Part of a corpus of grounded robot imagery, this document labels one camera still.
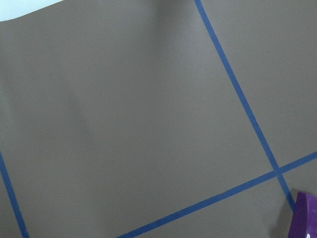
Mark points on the purple trapezoid block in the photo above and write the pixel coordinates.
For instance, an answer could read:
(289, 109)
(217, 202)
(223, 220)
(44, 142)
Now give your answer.
(304, 219)

